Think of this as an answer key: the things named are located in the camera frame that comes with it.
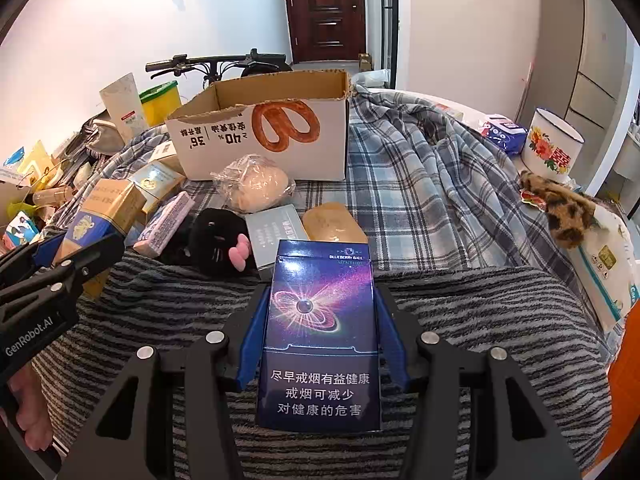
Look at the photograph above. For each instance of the blue photo box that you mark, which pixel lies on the blue photo box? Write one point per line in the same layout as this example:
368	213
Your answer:
20	230

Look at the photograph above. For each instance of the grey striped blanket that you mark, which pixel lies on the grey striped blanket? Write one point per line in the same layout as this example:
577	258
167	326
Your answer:
150	305

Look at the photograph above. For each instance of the beige tube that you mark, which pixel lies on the beige tube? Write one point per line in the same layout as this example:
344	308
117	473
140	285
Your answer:
50	195

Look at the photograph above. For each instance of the plaid shirt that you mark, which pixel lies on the plaid shirt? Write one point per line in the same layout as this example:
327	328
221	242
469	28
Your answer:
425	185

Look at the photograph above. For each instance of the black plush toy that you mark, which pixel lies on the black plush toy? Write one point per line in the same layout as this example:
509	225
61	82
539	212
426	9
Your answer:
210	235

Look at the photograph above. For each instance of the brown paper packet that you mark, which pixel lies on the brown paper packet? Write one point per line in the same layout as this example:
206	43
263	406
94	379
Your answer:
330	222

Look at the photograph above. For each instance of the grey cabinet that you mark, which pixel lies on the grey cabinet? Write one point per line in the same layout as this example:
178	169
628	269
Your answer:
585	50

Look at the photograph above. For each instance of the white box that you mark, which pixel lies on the white box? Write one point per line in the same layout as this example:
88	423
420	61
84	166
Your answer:
10	195

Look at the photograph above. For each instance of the bread in plastic bag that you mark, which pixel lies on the bread in plastic bag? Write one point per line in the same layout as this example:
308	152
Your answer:
260	185

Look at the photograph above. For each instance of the white paper cup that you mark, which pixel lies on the white paper cup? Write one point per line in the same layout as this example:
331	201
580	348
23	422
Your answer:
122	105

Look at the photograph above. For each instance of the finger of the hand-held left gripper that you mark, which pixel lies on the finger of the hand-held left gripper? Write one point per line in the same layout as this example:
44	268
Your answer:
100	252
47	249

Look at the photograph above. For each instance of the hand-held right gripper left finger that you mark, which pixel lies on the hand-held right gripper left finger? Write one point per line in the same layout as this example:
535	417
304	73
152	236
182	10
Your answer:
252	342

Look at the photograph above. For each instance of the red green small packet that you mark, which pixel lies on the red green small packet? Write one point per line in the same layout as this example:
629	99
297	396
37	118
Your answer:
532	199

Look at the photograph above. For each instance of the small cardboard box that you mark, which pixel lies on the small cardboard box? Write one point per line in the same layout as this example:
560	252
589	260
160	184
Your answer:
365	62

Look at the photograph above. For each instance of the yellow packet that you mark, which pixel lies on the yellow packet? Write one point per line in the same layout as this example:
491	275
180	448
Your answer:
35	160

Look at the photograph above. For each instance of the grey foil bag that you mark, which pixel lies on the grey foil bag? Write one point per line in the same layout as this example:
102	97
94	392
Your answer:
100	137

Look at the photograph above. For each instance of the blue cigarette carton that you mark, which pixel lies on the blue cigarette carton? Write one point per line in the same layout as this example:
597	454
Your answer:
320	310

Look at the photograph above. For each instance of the person's left hand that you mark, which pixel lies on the person's left hand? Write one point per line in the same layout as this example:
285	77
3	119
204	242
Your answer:
30	410

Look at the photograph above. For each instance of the blue white small packet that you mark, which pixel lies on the blue white small packet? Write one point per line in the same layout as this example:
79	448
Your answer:
15	157

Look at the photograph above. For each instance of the brown door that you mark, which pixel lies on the brown door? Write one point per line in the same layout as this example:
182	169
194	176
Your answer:
325	10

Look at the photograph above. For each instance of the floral enamel pot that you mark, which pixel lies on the floral enamel pot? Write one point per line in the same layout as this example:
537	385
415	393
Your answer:
552	147

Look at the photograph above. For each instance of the leopard print cloth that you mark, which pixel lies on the leopard print cloth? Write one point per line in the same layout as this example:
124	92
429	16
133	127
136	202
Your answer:
565	210

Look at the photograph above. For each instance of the pale grey flat box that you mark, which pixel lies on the pale grey flat box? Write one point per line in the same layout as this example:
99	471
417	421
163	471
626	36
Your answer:
275	232

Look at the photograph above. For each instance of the yellow container with green lid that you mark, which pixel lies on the yellow container with green lid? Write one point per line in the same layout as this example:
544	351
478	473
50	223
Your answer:
160	102

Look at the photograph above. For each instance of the black framed glass door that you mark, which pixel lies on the black framed glass door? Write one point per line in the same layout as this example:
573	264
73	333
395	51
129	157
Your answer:
389	20

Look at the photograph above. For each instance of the white plastic bag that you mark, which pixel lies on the white plastic bag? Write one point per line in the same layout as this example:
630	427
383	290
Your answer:
372	77

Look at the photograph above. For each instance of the lavender pack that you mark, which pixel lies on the lavender pack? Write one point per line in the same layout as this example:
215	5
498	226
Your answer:
165	225

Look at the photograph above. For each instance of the orange panel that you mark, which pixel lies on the orange panel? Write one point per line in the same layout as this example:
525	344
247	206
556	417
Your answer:
625	390

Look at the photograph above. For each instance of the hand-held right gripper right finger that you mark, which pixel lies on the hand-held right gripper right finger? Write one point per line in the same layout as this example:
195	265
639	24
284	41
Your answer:
395	352

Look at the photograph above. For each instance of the blue white wipes packet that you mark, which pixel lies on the blue white wipes packet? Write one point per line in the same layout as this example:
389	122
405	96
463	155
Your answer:
502	134

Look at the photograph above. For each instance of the gold and blue carton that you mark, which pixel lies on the gold and blue carton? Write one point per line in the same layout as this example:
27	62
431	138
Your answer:
107	205

